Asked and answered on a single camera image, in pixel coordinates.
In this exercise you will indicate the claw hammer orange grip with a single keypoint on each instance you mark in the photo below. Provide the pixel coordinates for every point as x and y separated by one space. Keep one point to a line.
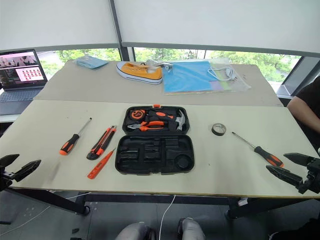
180 121

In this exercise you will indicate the black plastic tool case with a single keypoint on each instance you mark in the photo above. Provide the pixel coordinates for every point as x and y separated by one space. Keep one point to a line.
155 157

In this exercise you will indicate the grey rounded shape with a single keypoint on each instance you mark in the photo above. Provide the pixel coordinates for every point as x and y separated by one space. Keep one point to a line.
133 231
191 228

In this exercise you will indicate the dark window frame post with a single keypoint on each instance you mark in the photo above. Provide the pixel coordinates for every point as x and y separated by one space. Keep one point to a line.
123 53

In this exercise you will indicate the black metal table frame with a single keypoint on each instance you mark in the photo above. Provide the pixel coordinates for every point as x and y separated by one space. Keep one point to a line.
50 200

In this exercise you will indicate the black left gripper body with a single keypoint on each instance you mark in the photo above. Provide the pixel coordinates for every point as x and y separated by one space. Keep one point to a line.
5 180

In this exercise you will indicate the blue plastic document folder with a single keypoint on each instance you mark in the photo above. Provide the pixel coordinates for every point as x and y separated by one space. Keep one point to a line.
187 77

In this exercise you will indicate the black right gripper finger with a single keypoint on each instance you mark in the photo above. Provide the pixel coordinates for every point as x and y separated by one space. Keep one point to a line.
285 175
298 158

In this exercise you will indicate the grey open laptop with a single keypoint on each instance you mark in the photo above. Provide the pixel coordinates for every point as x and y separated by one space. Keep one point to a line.
20 72

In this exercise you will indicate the yellow canvas sneaker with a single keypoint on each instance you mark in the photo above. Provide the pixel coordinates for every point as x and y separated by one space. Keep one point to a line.
147 73

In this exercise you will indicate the white roller blind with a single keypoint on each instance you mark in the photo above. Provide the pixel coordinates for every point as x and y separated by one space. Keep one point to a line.
212 22
55 22

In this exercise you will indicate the person in black shirt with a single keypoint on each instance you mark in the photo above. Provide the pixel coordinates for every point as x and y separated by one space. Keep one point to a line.
305 107

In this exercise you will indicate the light blue cloth pack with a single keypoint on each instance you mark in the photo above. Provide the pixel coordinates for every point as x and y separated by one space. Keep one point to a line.
91 62

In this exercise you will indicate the white connector under table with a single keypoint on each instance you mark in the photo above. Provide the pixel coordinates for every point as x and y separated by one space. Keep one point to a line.
242 201

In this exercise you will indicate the orange black tape measure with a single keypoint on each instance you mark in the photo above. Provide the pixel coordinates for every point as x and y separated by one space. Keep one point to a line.
137 114

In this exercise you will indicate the black electrical tape roll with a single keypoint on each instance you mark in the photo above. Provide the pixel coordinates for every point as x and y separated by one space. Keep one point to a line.
217 132

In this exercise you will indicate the orange voltage tester pen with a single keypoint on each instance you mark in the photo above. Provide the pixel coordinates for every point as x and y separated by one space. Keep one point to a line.
100 166

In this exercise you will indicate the orange black utility knife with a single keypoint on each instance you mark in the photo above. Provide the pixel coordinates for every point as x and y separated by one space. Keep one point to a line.
101 145

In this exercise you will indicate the crumpled clear plastic wrap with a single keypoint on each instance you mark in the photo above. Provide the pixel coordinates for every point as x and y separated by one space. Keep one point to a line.
160 64

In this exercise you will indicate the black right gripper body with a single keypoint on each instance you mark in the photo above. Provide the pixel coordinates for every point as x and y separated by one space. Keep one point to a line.
312 178

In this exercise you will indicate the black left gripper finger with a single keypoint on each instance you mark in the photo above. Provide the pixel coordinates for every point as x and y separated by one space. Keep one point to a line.
8 160
26 170

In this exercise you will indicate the clear plastic zip bag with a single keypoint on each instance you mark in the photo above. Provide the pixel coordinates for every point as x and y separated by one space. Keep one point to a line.
240 85

